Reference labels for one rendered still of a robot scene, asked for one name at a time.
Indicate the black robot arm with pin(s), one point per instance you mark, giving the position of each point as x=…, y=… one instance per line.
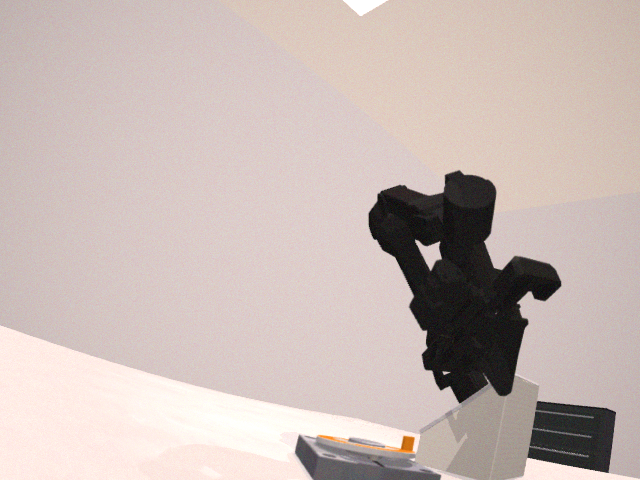
x=461, y=218

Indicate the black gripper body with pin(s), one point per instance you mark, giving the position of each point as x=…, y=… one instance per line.
x=502, y=290

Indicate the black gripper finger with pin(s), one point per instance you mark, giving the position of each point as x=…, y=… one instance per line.
x=476, y=349
x=502, y=336

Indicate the orange round plate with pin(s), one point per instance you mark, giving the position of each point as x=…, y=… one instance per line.
x=406, y=451

